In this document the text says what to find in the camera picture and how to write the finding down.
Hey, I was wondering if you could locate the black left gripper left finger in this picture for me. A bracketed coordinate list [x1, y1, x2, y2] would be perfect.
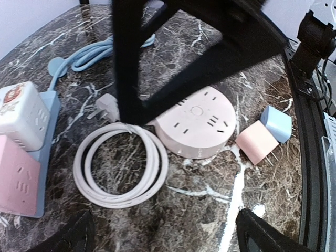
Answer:
[29, 211, 95, 252]

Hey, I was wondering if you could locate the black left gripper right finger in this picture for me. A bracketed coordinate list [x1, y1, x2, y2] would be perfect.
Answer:
[236, 208, 310, 251]

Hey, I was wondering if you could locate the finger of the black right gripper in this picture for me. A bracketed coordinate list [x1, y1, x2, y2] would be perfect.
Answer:
[112, 1, 286, 125]

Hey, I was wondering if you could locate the pink cube socket adapter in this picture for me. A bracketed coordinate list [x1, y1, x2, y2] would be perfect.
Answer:
[1, 135, 40, 216]

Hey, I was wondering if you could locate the blue power strip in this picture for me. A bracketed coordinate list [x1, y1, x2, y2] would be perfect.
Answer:
[14, 91, 60, 218]

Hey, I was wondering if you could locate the small blue charger plug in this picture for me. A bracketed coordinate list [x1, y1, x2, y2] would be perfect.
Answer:
[260, 106, 292, 143]

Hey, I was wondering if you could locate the small pink charger plug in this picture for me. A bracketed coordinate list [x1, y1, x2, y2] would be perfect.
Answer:
[235, 120, 279, 165]

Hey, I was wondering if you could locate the pink round power socket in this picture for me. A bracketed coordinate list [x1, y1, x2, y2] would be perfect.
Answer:
[155, 86, 236, 159]

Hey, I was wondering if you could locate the white cube socket adapter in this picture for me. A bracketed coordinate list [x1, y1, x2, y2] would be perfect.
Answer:
[1, 81, 50, 152]

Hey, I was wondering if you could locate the black table front rail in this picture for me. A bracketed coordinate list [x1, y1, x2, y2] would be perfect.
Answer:
[282, 44, 328, 251]

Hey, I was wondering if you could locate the white pink coiled cable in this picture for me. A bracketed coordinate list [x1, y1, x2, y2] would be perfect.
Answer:
[72, 93, 169, 209]

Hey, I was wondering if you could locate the blue power strip cable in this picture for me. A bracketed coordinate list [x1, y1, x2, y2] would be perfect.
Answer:
[48, 33, 157, 92]

